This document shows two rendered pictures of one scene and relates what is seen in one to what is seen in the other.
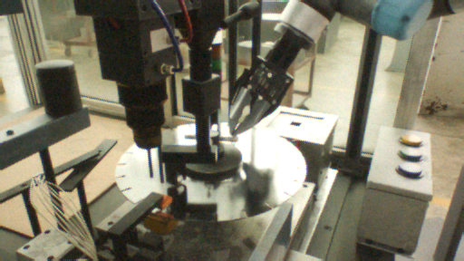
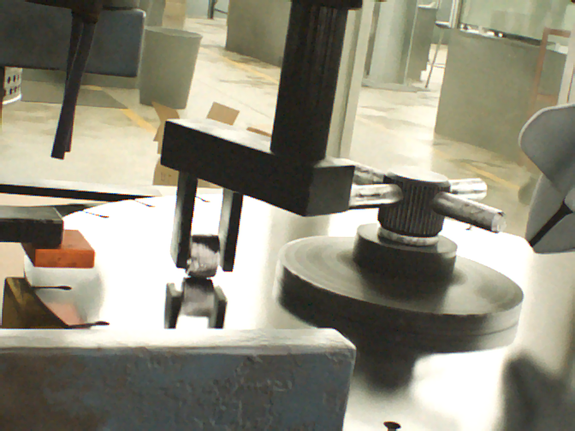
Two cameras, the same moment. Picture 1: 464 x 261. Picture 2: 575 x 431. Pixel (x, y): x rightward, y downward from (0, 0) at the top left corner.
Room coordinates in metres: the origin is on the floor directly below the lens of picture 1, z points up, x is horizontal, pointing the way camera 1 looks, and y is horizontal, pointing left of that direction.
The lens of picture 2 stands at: (0.14, -0.23, 1.09)
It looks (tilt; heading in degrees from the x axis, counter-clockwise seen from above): 13 degrees down; 39
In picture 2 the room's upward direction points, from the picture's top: 9 degrees clockwise
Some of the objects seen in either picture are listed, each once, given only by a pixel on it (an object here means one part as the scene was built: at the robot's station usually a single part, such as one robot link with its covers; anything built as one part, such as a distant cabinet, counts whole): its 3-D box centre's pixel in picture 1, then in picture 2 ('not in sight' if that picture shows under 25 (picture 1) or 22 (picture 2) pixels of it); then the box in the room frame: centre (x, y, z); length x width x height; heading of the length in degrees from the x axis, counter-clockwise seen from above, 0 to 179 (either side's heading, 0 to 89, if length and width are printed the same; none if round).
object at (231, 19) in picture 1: (229, 14); not in sight; (0.49, 0.00, 1.21); 0.08 x 0.06 x 0.03; 154
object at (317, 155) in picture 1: (293, 149); not in sight; (0.83, -0.17, 0.82); 0.18 x 0.18 x 0.15; 64
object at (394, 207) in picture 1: (395, 183); not in sight; (0.67, -0.37, 0.82); 0.28 x 0.11 x 0.15; 154
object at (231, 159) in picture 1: (211, 154); (402, 263); (0.55, 0.03, 0.96); 0.11 x 0.11 x 0.03
